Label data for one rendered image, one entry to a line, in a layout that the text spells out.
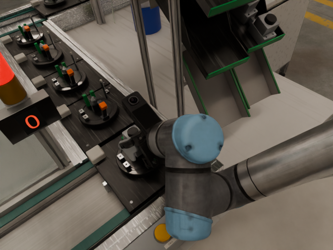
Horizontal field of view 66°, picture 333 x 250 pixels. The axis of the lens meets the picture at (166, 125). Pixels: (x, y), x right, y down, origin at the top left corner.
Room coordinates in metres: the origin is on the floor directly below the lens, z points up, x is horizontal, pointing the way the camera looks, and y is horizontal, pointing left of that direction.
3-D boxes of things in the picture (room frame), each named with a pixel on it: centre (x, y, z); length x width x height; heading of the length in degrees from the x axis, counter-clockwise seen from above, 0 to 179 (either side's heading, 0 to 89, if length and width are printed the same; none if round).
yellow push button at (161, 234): (0.22, 0.04, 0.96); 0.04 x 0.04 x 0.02
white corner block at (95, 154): (0.48, 0.23, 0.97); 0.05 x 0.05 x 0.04; 33
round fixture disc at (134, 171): (0.45, 0.09, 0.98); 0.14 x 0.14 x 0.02
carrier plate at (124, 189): (0.45, 0.09, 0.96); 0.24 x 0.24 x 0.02; 33
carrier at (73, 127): (0.66, 0.23, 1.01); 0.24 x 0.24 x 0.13; 33
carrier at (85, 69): (0.87, 0.37, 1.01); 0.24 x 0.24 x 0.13; 33
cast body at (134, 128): (0.46, 0.10, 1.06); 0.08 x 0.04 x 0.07; 33
